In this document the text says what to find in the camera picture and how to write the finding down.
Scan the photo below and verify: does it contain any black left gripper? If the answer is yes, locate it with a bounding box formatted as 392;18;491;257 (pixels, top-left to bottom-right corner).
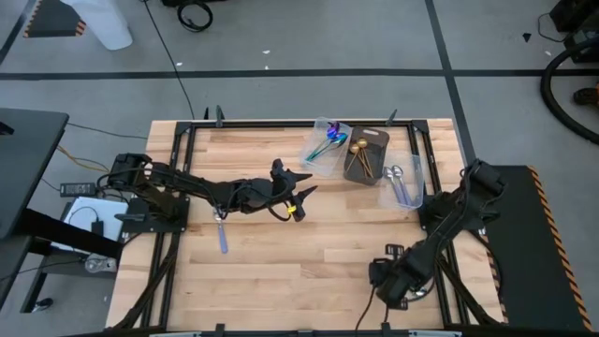
250;158;318;223

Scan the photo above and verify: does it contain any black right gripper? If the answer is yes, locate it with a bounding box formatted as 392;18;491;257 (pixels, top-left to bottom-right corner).
368;243;425;311

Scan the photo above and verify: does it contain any gold spoon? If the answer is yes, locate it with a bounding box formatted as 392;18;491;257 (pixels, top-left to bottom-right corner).
357;137;375;178
349;143;373;180
344;149;362;174

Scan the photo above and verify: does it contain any silver spoon lavender handle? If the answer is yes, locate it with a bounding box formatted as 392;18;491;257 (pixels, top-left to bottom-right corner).
383;167;404;207
213;209;229;256
392;164;415;207

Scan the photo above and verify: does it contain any translucent plastic bin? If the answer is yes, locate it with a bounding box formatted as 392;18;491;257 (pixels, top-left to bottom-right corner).
377;150;426;211
299;115;354;179

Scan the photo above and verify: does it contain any dark grey plastic bin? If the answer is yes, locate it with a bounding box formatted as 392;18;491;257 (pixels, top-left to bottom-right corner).
343;125;391;187

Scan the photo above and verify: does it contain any black hazard-striped platform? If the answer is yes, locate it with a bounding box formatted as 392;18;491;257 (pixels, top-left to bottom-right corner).
470;163;595;334
22;0;88;38

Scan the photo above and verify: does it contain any white sheet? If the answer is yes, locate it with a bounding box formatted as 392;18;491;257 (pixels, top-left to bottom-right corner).
50;196;130;255

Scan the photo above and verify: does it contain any transparent plastic piece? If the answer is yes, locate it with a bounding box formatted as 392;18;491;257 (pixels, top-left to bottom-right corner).
83;256;118;275

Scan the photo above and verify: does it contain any black power brick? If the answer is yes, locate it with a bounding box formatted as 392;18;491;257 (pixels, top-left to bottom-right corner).
59;182;98;198

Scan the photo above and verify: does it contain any white plastic housing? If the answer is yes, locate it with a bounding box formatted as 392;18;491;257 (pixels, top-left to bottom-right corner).
60;0;135;51

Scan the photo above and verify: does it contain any black desk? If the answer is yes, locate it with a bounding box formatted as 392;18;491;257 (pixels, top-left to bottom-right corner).
0;107;125;315

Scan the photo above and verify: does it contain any black equipment case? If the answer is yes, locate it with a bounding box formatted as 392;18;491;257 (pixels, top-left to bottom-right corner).
549;0;599;65

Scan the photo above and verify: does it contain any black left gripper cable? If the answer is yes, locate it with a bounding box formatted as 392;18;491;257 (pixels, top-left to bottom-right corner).
264;203;291;223

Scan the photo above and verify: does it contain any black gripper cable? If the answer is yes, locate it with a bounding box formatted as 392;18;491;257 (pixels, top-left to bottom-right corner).
264;203;291;223
354;285;378;334

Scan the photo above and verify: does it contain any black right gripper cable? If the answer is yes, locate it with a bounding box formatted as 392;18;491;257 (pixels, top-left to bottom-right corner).
354;285;378;334

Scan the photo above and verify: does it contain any black aluminium table frame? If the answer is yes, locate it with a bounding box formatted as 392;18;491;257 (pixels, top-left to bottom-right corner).
105;119;506;337

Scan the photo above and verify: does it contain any coiled black cable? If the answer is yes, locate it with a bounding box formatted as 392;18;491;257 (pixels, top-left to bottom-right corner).
176;0;214;33

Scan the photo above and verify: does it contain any black floor cable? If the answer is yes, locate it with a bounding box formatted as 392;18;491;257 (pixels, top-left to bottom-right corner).
139;0;197;121

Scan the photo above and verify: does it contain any thin black cable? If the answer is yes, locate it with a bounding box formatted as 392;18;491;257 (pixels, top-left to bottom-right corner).
65;121;150;141

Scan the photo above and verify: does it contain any yellow cable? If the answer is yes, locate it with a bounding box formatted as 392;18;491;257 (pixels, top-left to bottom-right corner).
55;143;110;173

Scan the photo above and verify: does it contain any black vacuum hose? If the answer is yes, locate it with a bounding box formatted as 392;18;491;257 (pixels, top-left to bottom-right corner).
539;39;599;145

